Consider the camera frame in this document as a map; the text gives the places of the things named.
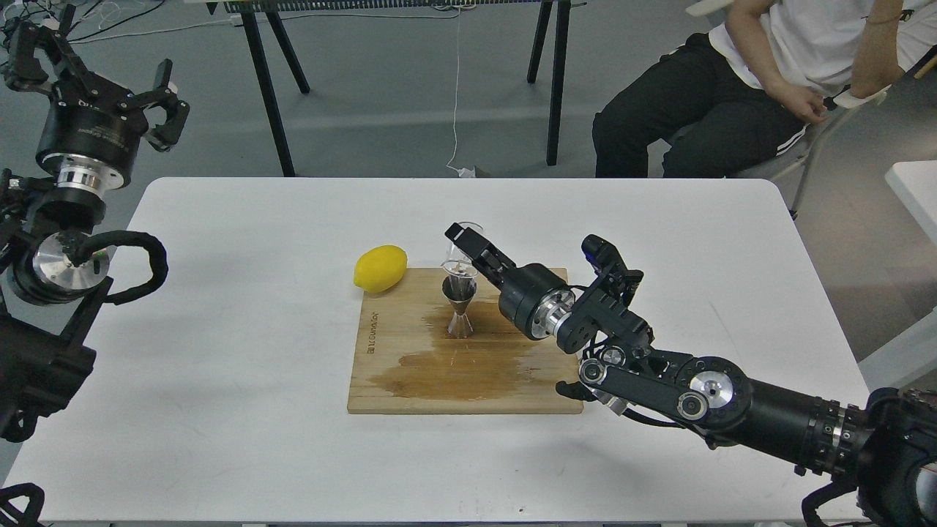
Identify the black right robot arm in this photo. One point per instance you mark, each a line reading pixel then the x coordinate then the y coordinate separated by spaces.
pixel 884 452

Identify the steel jigger measuring cup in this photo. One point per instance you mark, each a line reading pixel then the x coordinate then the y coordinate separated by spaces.
pixel 459 292

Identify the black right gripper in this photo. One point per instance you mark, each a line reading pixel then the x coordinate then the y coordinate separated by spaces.
pixel 523 289

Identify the clear glass cup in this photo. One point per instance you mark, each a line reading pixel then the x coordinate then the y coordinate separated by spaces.
pixel 457 264

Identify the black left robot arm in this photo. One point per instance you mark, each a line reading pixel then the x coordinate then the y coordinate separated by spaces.
pixel 59 269

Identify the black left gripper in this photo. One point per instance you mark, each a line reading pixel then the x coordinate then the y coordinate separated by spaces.
pixel 88 135

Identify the wooden cutting board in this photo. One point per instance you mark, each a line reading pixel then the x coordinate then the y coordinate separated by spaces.
pixel 407 363

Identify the yellow lemon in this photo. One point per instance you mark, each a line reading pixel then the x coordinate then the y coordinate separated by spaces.
pixel 380 269

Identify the grey chair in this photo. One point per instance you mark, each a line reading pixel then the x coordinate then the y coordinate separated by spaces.
pixel 895 126

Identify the seated person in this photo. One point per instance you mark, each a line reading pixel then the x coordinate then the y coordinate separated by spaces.
pixel 747 90

